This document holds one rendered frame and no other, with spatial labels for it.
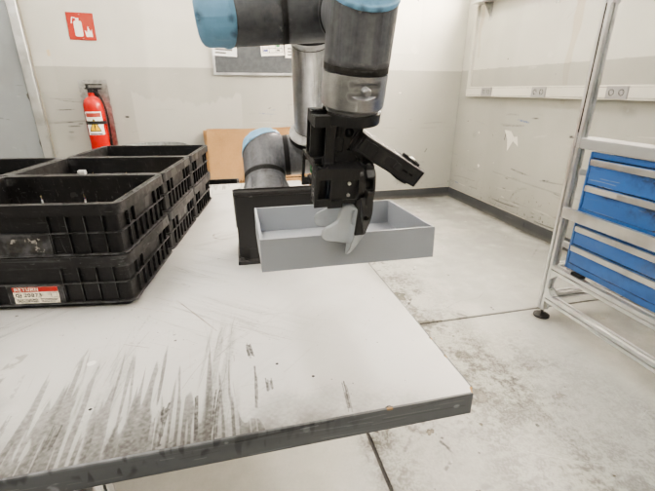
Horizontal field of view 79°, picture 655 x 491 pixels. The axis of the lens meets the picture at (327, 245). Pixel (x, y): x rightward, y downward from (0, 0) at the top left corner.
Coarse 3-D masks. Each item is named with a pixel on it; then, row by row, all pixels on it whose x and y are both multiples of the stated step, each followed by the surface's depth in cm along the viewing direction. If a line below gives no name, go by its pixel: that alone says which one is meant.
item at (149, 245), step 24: (144, 240) 91; (0, 264) 80; (24, 264) 80; (48, 264) 81; (72, 264) 81; (96, 264) 81; (120, 264) 82; (144, 264) 92; (0, 288) 83; (72, 288) 84; (96, 288) 85; (120, 288) 85; (144, 288) 90
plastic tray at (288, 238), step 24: (264, 216) 76; (288, 216) 77; (312, 216) 78; (384, 216) 81; (408, 216) 71; (264, 240) 57; (288, 240) 58; (312, 240) 59; (384, 240) 61; (408, 240) 62; (432, 240) 63; (264, 264) 58; (288, 264) 59; (312, 264) 60; (336, 264) 61
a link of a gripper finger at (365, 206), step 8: (368, 184) 52; (368, 192) 51; (360, 200) 52; (368, 200) 51; (360, 208) 52; (368, 208) 52; (360, 216) 53; (368, 216) 53; (360, 224) 54; (368, 224) 54; (360, 232) 55
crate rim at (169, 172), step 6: (168, 156) 132; (174, 156) 132; (180, 156) 132; (186, 156) 132; (54, 162) 122; (180, 162) 122; (186, 162) 128; (30, 168) 112; (36, 168) 113; (168, 168) 113; (174, 168) 115; (180, 168) 121; (12, 174) 103; (18, 174) 103; (24, 174) 103; (30, 174) 103; (36, 174) 104; (42, 174) 103; (48, 174) 103; (54, 174) 103; (60, 174) 103; (66, 174) 103; (72, 174) 103; (162, 174) 106; (168, 174) 109; (174, 174) 115
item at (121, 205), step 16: (16, 176) 101; (32, 176) 101; (48, 176) 102; (64, 176) 102; (80, 176) 102; (96, 176) 103; (112, 176) 103; (128, 176) 103; (144, 176) 104; (160, 176) 103; (128, 192) 86; (144, 192) 92; (0, 208) 76; (16, 208) 76; (32, 208) 76; (48, 208) 77; (64, 208) 77; (80, 208) 77; (96, 208) 77; (112, 208) 78; (128, 208) 82
